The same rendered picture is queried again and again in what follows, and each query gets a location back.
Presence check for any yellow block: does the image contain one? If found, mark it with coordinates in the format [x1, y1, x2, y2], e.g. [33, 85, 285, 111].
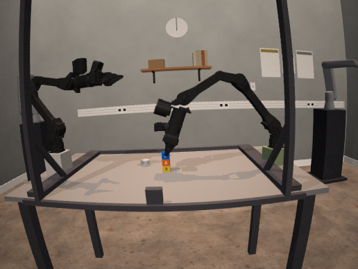
[162, 166, 171, 173]

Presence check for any orange number block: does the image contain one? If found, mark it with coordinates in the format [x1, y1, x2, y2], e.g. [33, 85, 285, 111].
[162, 158, 170, 166]

